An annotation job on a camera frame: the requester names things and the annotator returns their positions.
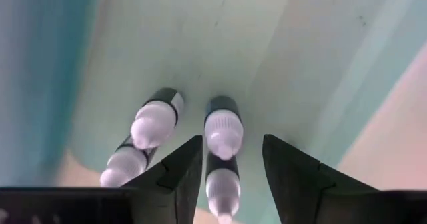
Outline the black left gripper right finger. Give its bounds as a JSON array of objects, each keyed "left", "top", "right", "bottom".
[{"left": 262, "top": 133, "right": 427, "bottom": 224}]

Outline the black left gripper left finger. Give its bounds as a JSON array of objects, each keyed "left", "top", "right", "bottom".
[{"left": 0, "top": 135, "right": 203, "bottom": 224}]

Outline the small white-capped dropper bottle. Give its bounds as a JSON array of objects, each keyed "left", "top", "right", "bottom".
[
  {"left": 130, "top": 87, "right": 185, "bottom": 151},
  {"left": 99, "top": 135, "right": 157, "bottom": 188},
  {"left": 203, "top": 95, "right": 244, "bottom": 161},
  {"left": 205, "top": 150, "right": 242, "bottom": 224}
]

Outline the teal translucent plastic tray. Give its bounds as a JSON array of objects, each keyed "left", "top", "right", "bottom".
[{"left": 0, "top": 0, "right": 427, "bottom": 224}]

